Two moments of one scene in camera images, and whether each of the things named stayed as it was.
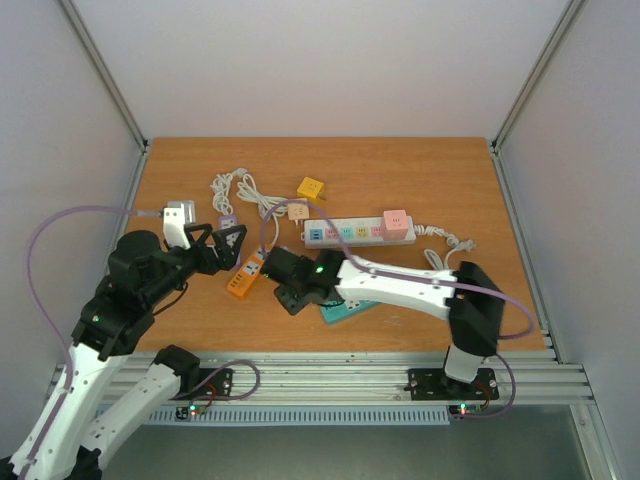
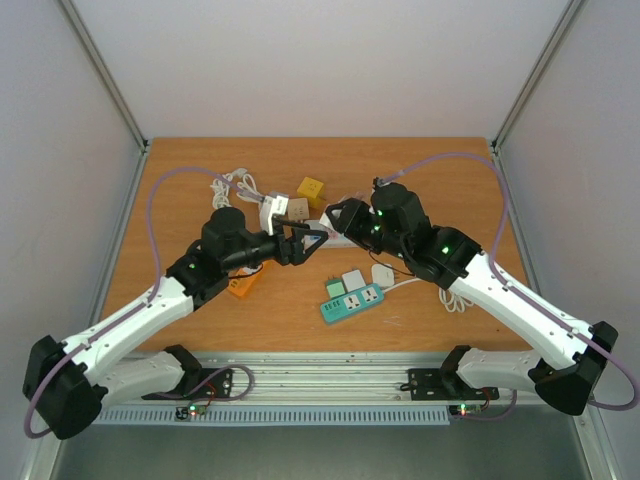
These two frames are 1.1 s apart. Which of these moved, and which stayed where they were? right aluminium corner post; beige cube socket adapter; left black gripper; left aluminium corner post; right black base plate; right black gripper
Moved: right black gripper; left black gripper
Stayed: right black base plate; right aluminium corner post; left aluminium corner post; beige cube socket adapter
